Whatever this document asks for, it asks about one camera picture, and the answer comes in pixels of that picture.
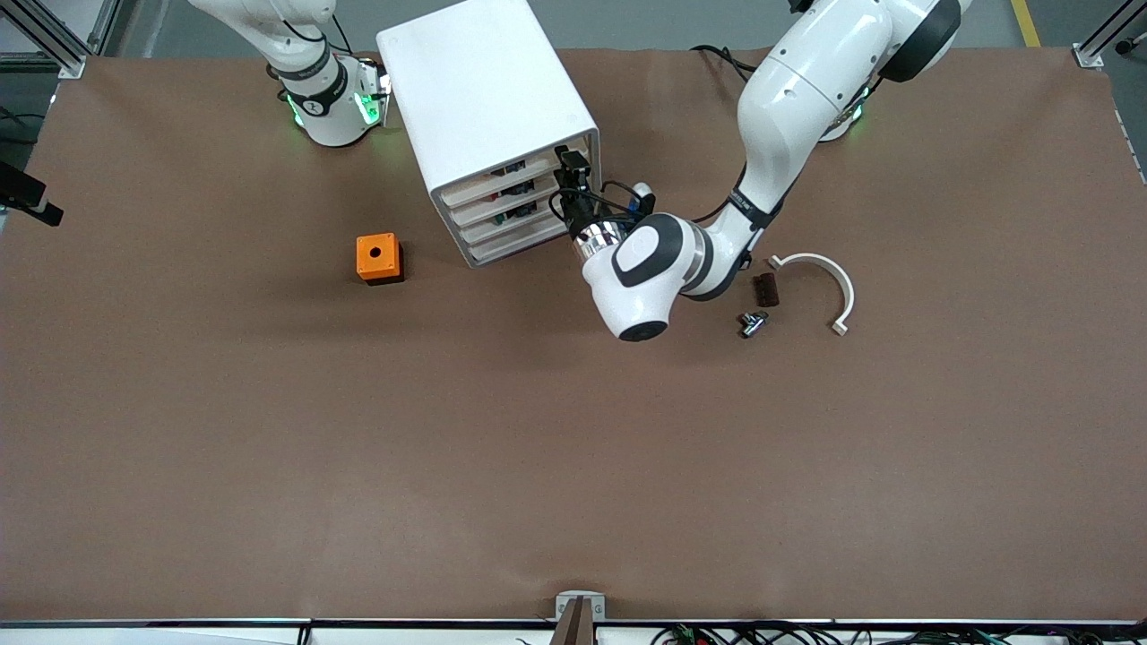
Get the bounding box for orange box with hole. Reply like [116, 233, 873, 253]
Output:
[356, 233, 405, 286]

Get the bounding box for white curved plastic arc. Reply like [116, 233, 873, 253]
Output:
[768, 253, 856, 337]

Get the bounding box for aluminium frame profile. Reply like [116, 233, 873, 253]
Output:
[0, 0, 123, 80]
[1074, 0, 1147, 69]

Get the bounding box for black left arm base cables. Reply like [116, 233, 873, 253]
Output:
[690, 43, 764, 86]

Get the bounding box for grey metal bracket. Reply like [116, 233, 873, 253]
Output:
[551, 591, 607, 645]

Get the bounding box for black cable bundle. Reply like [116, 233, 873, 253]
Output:
[650, 623, 1147, 645]

